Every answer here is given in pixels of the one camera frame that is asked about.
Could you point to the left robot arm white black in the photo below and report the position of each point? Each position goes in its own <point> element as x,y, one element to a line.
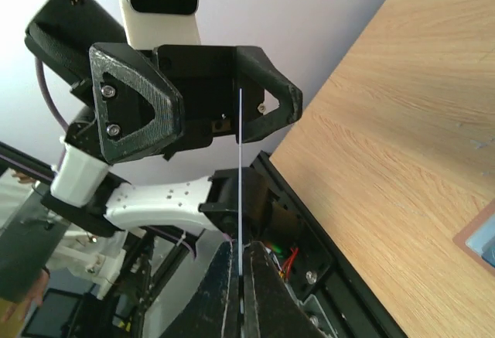
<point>81,213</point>

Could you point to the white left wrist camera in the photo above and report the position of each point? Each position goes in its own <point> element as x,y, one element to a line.
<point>152,23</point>

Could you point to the black aluminium front rail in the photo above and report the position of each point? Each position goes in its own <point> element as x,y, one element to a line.
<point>322,274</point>

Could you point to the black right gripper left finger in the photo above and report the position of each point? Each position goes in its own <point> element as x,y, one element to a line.
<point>214,309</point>

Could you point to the blue VIP credit card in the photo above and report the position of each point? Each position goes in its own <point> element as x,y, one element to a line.
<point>240,246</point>

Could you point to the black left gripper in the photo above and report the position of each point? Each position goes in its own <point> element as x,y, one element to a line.
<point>162,101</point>

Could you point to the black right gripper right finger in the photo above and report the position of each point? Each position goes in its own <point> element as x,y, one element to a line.
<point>269,309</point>

